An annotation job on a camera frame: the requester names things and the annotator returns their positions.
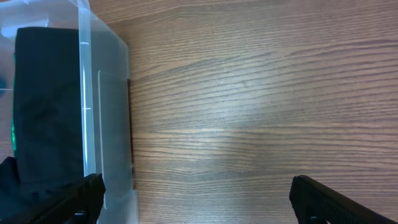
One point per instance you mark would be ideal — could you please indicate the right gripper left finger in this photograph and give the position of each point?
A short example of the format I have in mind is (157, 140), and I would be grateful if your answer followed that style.
(80, 203)

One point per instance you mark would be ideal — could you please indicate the clear plastic storage container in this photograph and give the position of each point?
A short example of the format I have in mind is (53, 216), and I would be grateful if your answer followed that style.
(104, 76)

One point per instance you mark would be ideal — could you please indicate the black cloth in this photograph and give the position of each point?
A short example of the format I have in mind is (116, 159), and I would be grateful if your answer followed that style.
(46, 119)

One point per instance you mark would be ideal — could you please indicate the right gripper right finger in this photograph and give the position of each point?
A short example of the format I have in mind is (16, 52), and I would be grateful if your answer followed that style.
(314, 202)

